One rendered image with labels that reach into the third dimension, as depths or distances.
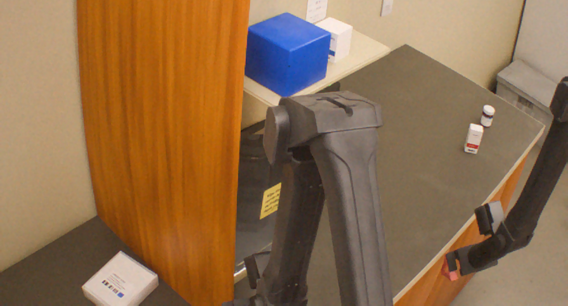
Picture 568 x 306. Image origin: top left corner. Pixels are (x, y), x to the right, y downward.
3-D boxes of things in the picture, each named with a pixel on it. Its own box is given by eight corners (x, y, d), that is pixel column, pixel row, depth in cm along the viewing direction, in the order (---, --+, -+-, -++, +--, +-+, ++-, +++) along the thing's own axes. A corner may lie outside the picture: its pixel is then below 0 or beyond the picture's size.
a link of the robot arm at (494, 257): (496, 259, 116) (514, 252, 117) (489, 229, 118) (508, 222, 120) (480, 267, 122) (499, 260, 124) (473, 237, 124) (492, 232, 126)
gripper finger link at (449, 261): (431, 261, 136) (449, 251, 127) (455, 253, 138) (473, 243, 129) (437, 287, 134) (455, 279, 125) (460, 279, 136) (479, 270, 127)
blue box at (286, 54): (240, 73, 105) (244, 27, 99) (282, 54, 111) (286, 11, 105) (285, 99, 100) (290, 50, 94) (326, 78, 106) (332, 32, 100)
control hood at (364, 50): (222, 127, 110) (224, 78, 103) (340, 65, 129) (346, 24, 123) (271, 160, 104) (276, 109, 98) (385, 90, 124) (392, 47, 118)
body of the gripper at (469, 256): (453, 251, 129) (468, 242, 122) (487, 240, 132) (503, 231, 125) (459, 277, 127) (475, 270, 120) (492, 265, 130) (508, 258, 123)
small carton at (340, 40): (310, 52, 112) (314, 25, 109) (326, 44, 116) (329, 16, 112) (334, 63, 110) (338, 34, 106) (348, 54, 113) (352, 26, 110)
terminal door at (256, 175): (224, 279, 136) (227, 135, 111) (315, 216, 155) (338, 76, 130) (226, 281, 136) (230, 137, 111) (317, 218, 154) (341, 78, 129)
